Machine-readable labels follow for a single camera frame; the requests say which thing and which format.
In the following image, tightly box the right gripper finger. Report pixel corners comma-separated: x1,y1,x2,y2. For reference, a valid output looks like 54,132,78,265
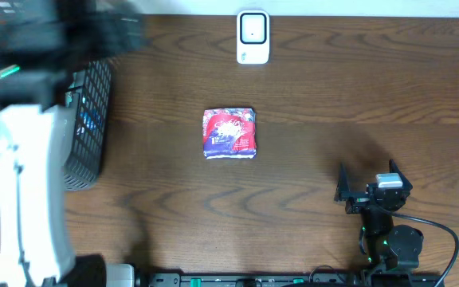
389,159,413,191
334,163,351,202

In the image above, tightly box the blue Oreo cookie pack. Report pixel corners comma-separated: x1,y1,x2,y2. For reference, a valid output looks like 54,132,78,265
76,100,103,135

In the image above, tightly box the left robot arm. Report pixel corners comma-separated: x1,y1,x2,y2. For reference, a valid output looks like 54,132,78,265
0,1,144,286

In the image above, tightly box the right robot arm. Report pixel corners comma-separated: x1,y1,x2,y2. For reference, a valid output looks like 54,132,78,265
334,160,424,286

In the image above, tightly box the white barcode scanner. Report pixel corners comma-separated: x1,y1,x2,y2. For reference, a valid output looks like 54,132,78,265
236,10,270,65

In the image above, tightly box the grey plastic mesh basket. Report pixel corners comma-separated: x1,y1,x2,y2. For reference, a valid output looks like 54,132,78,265
0,1,112,191

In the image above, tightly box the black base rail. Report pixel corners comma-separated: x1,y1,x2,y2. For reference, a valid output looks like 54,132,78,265
135,273,438,287

